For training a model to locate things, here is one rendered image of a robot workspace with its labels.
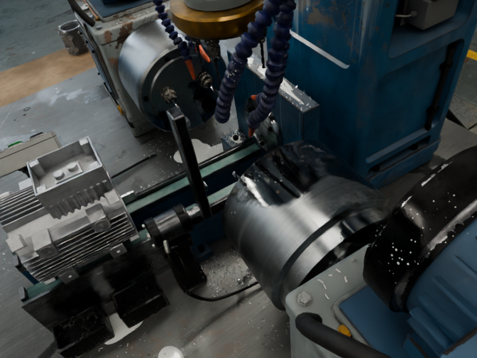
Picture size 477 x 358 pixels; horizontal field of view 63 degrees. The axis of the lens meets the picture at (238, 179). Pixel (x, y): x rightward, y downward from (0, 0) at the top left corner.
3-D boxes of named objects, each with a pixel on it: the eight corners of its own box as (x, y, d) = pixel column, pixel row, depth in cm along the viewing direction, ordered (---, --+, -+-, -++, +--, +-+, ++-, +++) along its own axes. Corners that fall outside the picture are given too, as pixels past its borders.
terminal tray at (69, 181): (101, 160, 81) (87, 134, 76) (117, 192, 74) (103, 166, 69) (44, 186, 78) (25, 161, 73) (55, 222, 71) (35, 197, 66)
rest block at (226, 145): (243, 156, 116) (238, 125, 107) (255, 170, 112) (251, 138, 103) (226, 165, 115) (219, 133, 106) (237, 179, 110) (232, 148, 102)
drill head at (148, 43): (188, 64, 133) (170, -12, 115) (241, 118, 110) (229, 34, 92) (118, 91, 127) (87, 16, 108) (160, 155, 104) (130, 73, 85)
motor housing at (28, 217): (121, 195, 95) (89, 136, 81) (147, 251, 83) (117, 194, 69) (38, 234, 90) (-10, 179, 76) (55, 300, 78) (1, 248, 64)
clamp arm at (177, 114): (209, 205, 80) (180, 104, 61) (216, 214, 78) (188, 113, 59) (194, 213, 79) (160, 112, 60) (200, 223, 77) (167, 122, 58)
